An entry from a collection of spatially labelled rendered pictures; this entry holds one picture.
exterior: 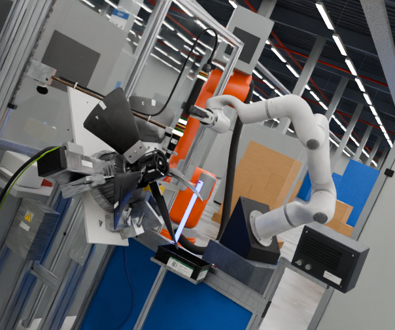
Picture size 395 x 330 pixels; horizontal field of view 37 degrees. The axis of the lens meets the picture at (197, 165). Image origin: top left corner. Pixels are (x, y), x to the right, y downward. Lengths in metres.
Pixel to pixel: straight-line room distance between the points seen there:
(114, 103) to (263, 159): 8.32
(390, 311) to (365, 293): 0.18
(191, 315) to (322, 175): 0.88
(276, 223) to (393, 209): 1.23
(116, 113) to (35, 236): 0.63
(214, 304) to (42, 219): 0.86
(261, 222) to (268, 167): 7.54
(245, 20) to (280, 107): 3.94
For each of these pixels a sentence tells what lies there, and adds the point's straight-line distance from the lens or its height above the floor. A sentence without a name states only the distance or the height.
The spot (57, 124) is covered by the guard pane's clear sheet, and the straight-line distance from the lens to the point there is 3.01.
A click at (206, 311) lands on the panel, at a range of 2.76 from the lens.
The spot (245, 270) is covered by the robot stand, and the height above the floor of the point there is 0.89.
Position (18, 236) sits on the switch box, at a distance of 2.61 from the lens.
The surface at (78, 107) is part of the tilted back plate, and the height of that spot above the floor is 1.28.
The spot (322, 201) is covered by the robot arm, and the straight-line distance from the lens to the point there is 2.76.
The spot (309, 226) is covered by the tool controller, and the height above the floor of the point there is 1.23.
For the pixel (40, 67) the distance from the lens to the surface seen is 2.53.
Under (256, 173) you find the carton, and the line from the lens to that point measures 10.51.
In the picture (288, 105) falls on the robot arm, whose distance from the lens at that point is 2.55.
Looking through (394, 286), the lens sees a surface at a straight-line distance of 3.93.
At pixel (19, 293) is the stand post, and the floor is 0.44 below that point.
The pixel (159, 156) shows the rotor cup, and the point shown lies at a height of 1.24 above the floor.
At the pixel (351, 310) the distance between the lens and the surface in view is 4.00.
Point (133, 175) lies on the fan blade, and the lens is 2.22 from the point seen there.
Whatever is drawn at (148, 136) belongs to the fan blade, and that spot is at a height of 1.29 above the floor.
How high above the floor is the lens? 1.42
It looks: 3 degrees down
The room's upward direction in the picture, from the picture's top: 24 degrees clockwise
